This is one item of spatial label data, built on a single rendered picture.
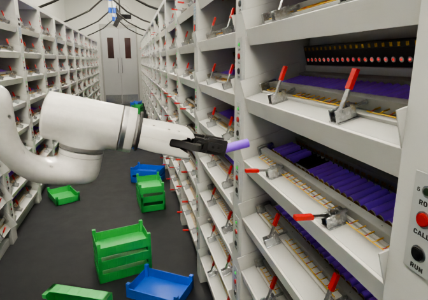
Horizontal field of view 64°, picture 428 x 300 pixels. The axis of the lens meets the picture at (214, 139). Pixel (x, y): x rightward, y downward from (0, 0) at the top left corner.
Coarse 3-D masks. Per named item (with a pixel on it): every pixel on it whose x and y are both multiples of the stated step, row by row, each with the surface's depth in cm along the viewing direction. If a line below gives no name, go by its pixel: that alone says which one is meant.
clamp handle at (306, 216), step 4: (328, 212) 61; (296, 216) 59; (300, 216) 59; (304, 216) 59; (308, 216) 59; (312, 216) 59; (316, 216) 60; (320, 216) 60; (324, 216) 60; (328, 216) 60; (296, 220) 59; (300, 220) 59
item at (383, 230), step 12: (276, 156) 92; (288, 168) 84; (300, 180) 78; (312, 180) 74; (324, 192) 68; (336, 192) 67; (324, 204) 66; (336, 204) 65; (348, 204) 62; (360, 216) 58; (372, 216) 57; (360, 228) 57; (372, 228) 55; (384, 228) 53; (384, 240) 53
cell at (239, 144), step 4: (240, 140) 69; (244, 140) 69; (228, 144) 68; (232, 144) 68; (236, 144) 68; (240, 144) 68; (244, 144) 68; (248, 144) 69; (228, 148) 68; (232, 148) 68; (236, 148) 68; (240, 148) 69
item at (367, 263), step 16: (256, 144) 103; (272, 144) 102; (256, 160) 100; (256, 176) 94; (272, 192) 84; (288, 192) 77; (304, 192) 75; (288, 208) 76; (304, 208) 69; (320, 208) 67; (304, 224) 69; (320, 224) 62; (352, 224) 60; (320, 240) 63; (336, 240) 57; (352, 240) 56; (368, 240) 55; (336, 256) 59; (352, 256) 53; (368, 256) 52; (384, 256) 45; (352, 272) 55; (368, 272) 49; (384, 272) 46; (368, 288) 51
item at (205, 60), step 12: (216, 0) 159; (228, 0) 160; (204, 12) 159; (216, 12) 160; (228, 12) 161; (204, 24) 160; (216, 24) 161; (228, 48) 165; (204, 60) 164; (216, 60) 165; (228, 60) 166; (204, 96) 168; (204, 108) 169; (204, 180) 177; (204, 240) 185; (204, 276) 190
